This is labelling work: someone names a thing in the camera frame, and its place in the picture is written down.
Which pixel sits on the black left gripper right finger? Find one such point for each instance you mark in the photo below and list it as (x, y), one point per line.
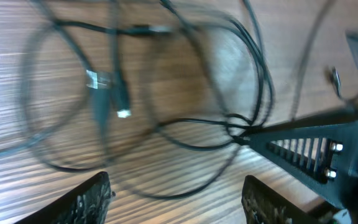
(263, 205)

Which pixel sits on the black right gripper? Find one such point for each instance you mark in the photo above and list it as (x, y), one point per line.
(320, 150)

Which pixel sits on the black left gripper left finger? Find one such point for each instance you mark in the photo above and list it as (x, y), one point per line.
(86, 203)

